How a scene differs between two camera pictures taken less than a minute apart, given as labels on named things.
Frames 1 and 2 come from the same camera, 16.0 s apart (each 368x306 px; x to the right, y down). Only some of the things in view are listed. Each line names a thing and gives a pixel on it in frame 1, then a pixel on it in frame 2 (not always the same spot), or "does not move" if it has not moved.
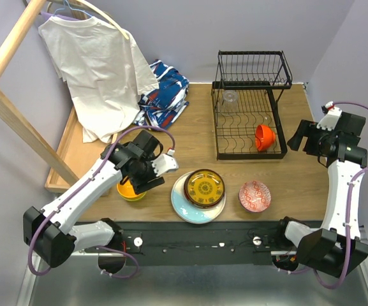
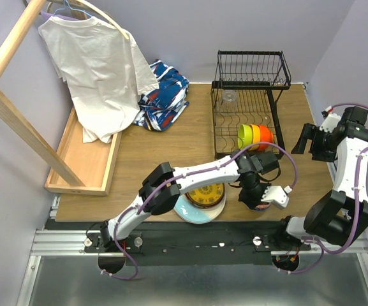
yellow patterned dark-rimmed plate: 204,189 does not move
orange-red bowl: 264,137 does not move
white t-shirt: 104,73 does not move
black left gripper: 148,185 -> 252,201
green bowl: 135,199 -> 245,136
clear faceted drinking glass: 229,102 does not move
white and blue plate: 188,212 does not move
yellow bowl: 127,190 -> 256,136
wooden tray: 78,156 does not move
